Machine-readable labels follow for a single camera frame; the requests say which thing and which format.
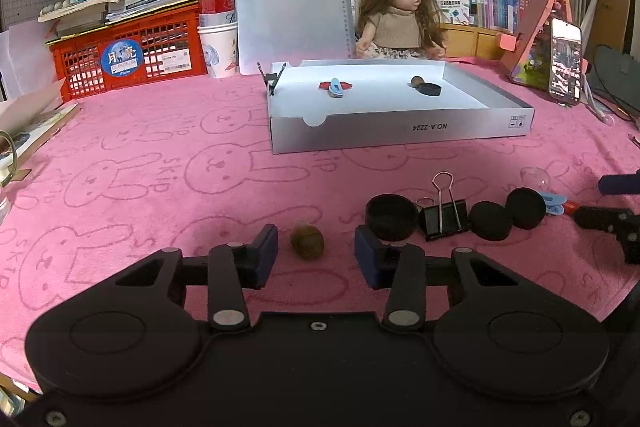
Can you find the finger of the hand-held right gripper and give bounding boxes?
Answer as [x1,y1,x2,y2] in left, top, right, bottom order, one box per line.
[574,206,640,233]
[599,173,640,196]

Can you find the black round lid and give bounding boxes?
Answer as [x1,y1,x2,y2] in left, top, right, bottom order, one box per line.
[505,187,547,230]
[469,201,514,242]

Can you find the pink folding stand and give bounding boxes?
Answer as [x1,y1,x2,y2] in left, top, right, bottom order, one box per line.
[497,0,583,88]

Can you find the small black binder clip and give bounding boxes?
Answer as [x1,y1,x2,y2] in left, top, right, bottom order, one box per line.
[256,61,287,96]

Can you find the white paper sheet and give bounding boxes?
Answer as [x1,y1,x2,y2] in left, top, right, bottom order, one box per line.
[0,24,68,102]

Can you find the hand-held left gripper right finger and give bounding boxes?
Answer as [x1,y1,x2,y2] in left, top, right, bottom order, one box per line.
[355,227,531,333]

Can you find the white paper cups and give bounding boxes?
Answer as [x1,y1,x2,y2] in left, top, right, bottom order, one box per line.
[197,11,240,79]

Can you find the pink rabbit print cloth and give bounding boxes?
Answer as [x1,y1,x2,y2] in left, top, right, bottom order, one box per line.
[0,57,640,408]

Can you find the white printed carton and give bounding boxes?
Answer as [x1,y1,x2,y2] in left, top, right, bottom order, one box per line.
[429,0,473,26]

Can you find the large black binder clip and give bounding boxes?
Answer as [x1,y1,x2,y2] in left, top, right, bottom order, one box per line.
[416,172,471,242]

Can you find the red plastic basket with label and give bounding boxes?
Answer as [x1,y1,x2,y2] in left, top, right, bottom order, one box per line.
[49,4,208,102]

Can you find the clear plastic dome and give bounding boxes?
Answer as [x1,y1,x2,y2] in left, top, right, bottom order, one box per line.
[520,166,552,192]

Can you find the white grid board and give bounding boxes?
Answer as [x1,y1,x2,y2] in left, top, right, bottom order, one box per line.
[0,0,73,32]

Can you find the brown wooden board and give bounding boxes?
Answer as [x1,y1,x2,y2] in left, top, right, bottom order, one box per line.
[595,0,632,52]

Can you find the wooden drawer unit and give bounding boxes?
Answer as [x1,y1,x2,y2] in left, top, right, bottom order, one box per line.
[440,23,518,60]

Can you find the white cardboard box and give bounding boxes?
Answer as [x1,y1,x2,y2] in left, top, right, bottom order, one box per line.
[265,58,536,155]

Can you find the open book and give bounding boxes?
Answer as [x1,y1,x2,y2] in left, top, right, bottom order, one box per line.
[0,79,82,188]

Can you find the grey pouch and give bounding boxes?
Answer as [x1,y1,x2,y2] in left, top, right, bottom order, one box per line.
[592,44,640,122]

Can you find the brown haired doll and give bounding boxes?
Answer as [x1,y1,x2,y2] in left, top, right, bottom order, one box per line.
[354,0,447,62]

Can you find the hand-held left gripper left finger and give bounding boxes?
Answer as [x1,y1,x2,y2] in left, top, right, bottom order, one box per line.
[107,223,279,333]

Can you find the smartphone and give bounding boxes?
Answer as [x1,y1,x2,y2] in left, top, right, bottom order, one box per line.
[548,17,583,106]

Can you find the translucent clipboard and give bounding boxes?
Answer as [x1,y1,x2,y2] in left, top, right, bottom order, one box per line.
[235,0,355,76]

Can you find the clear tape roll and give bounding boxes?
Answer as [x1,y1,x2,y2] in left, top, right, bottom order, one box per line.
[0,131,22,188]

